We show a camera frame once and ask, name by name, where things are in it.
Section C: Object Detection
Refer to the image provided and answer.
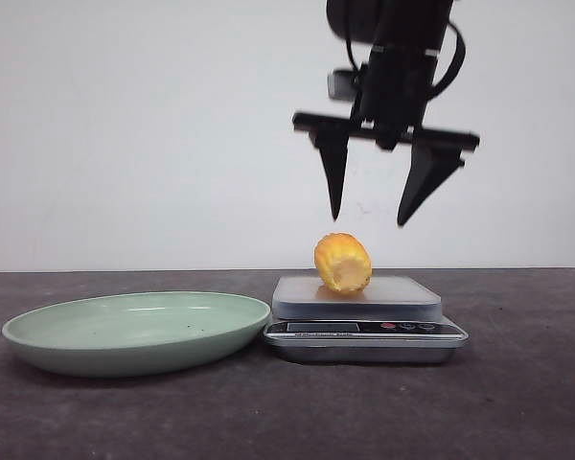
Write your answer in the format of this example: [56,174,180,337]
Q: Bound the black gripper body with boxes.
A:
[292,45,479,151]

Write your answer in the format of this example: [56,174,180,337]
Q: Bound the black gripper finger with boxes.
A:
[310,129,349,220]
[397,145,464,226]

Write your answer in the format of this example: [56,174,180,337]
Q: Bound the yellow corn cob piece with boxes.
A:
[313,233,373,295]

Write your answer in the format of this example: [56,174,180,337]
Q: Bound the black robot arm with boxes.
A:
[292,1,479,226]

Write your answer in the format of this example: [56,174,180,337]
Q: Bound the silver digital kitchen scale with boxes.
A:
[264,275,469,364]

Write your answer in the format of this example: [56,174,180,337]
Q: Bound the pale green plate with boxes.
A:
[2,291,270,378]

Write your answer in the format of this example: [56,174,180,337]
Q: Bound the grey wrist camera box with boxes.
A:
[327,69,363,103]

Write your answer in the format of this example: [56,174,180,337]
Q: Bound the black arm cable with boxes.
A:
[430,21,467,97]

